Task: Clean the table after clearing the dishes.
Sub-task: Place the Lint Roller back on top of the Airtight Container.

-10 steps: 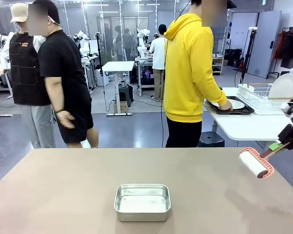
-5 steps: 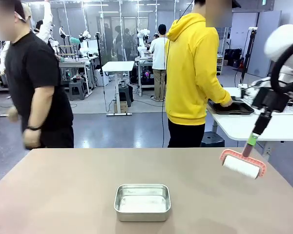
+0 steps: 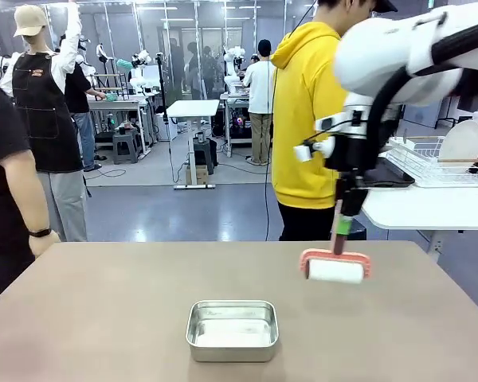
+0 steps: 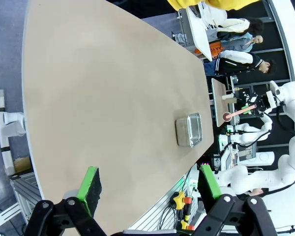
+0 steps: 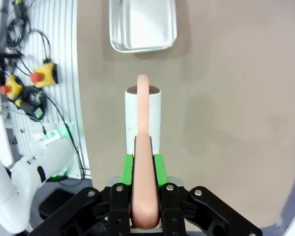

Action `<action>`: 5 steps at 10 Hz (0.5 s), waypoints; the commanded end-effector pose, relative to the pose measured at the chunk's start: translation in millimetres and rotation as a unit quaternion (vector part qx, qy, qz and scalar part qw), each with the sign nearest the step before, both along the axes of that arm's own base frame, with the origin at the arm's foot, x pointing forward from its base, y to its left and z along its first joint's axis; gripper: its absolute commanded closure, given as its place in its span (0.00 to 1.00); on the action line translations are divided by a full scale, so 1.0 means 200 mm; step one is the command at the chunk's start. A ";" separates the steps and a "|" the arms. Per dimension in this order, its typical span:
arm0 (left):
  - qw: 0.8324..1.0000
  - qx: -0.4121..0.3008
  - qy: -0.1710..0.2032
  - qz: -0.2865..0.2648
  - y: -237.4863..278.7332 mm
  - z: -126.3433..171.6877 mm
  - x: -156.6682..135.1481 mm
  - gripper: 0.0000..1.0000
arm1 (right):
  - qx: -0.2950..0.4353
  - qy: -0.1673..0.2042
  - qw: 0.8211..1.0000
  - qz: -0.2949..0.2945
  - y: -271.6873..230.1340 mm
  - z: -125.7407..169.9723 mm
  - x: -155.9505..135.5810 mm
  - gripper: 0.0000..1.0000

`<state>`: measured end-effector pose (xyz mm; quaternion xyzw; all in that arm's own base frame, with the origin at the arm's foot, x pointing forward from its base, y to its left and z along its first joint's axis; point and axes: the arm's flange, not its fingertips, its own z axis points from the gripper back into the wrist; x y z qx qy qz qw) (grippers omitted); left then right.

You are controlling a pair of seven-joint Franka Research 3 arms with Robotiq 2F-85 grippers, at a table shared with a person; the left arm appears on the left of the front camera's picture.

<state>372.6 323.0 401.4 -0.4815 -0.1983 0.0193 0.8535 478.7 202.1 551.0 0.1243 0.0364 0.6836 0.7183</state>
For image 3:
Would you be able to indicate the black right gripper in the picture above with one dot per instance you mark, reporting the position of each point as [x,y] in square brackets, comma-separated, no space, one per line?
[348,155]

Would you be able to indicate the cardboard box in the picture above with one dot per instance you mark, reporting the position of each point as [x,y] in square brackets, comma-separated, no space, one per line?
[197,175]

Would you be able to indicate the steel rectangular container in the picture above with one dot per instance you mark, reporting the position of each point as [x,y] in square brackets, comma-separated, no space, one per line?
[231,334]

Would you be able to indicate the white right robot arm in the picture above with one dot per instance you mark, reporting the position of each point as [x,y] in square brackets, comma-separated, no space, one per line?
[374,51]

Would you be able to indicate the white standing desk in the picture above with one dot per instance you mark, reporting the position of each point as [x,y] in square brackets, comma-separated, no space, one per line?
[193,109]

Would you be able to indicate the pink lint roller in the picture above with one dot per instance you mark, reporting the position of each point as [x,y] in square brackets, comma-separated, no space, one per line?
[334,274]

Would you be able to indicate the grey plastic stool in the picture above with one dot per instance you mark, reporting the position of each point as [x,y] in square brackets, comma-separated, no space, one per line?
[126,147]

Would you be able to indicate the wooden chopstick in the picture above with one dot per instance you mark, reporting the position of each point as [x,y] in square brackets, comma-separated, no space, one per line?
[466,160]

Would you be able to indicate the black wristwatch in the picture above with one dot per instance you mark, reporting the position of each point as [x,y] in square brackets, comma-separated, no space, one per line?
[40,232]

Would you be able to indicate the beige cap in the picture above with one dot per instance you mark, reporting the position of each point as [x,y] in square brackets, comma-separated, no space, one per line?
[30,20]

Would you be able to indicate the white round plate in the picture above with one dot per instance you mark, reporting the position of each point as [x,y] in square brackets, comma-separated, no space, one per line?
[462,143]

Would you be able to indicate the person's bare forearm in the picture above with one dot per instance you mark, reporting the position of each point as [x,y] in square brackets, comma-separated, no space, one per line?
[28,191]

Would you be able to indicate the person in blue jeans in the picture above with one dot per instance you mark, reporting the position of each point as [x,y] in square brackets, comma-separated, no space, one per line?
[83,119]

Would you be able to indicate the white side table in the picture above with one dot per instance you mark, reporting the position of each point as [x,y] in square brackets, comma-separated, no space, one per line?
[422,211]

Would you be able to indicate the person in white t-shirt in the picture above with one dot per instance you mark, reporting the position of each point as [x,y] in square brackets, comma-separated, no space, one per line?
[259,95]

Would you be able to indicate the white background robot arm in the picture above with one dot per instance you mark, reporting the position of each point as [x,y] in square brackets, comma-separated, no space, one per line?
[139,67]
[233,63]

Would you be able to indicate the person's hand with watch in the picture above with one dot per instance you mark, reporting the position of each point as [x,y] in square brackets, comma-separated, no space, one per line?
[44,244]

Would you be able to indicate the black stool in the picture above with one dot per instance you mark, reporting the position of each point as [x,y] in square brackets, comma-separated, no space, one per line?
[205,153]

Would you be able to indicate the person in black t-shirt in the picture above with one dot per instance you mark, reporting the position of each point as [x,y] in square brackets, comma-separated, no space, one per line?
[0,167]

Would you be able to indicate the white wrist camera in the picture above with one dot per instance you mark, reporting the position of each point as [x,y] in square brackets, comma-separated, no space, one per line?
[306,152]

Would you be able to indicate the dark brown serving tray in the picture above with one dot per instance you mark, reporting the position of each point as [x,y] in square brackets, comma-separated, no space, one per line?
[390,177]

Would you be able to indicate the person in yellow hoodie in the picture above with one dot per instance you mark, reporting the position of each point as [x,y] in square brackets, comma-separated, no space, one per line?
[302,119]

